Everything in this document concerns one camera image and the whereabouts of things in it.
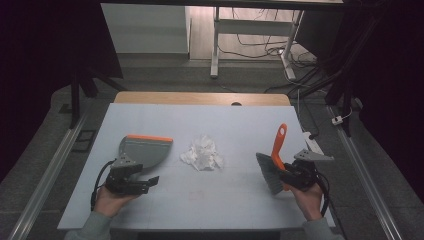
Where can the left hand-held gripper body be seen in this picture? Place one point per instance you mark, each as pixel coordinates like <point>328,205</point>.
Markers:
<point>121,173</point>

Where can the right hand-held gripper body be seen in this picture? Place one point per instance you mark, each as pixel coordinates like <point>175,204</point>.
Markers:
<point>303,173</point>

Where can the grey dustpan with orange edge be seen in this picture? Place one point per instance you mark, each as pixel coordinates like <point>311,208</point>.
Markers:
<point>146,151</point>

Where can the white tissue paper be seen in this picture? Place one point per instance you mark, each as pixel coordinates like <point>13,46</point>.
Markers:
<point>202,154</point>

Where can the person's right hand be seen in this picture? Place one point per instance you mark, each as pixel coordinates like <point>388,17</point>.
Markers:
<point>308,201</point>

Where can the person's left hand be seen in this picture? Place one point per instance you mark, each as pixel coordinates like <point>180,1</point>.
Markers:
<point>110,201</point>

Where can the white power strip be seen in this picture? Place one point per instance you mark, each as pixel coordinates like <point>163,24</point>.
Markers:
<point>315,146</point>

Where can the white plug adapter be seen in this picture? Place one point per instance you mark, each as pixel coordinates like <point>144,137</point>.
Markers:
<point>337,120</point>

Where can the white board table cover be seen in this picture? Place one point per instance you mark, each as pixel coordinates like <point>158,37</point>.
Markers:
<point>213,123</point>

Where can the black tripod stand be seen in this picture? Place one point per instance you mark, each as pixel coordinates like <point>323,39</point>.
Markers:
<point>76,96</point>
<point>343,96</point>

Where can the wooden table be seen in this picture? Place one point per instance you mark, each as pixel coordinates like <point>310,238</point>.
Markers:
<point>186,98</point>

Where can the white cabinet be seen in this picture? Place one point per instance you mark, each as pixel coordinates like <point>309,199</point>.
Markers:
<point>146,28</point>

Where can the black floor frame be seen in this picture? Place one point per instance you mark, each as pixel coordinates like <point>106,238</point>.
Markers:
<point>84,140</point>

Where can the aluminium rail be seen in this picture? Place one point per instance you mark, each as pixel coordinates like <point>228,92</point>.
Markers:
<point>46,176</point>
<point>366,180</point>

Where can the white desk frame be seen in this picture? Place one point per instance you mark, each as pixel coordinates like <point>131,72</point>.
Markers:
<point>250,27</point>

